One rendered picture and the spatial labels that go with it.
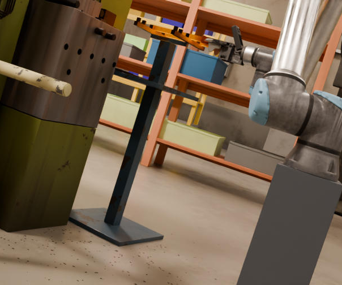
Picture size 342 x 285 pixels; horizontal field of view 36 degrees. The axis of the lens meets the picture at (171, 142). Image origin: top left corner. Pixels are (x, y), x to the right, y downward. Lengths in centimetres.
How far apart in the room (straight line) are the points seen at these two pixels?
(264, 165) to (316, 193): 322
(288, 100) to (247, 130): 998
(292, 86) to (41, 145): 100
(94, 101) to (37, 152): 37
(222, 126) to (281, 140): 144
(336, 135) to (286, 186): 23
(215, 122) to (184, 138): 676
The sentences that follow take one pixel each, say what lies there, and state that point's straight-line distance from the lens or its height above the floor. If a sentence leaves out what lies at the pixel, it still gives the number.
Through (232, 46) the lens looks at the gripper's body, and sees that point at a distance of 238.
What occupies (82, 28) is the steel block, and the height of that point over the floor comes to 85.
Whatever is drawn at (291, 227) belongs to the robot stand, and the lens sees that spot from 176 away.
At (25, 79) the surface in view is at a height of 61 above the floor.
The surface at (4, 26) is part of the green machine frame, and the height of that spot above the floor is 77.
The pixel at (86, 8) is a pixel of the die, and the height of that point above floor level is 94.
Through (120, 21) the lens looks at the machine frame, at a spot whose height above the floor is 99.
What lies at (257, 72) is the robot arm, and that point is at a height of 92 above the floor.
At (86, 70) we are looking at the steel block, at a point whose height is 70.
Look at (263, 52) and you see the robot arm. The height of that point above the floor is 101.
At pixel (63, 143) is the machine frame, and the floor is 38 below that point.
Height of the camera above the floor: 69
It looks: 4 degrees down
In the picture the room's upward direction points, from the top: 18 degrees clockwise
